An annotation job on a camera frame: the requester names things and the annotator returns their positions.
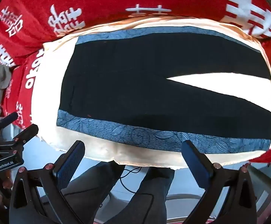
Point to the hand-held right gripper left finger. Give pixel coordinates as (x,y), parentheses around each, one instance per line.
(70,161)

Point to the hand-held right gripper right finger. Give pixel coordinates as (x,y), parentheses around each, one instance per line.
(196,165)

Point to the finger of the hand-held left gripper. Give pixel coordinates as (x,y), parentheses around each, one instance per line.
(27,131)
(8,119)

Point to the person's legs dark trousers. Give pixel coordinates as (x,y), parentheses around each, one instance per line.
(147,191)

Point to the black pants with blue stripes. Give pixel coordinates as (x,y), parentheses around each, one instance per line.
(126,79)

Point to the person's left leg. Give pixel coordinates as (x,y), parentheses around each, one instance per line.
(91,191)

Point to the cream cloth mat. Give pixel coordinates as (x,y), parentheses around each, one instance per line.
(98,149)

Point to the grey metal frame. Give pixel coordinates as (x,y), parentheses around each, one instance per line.
(263,177)

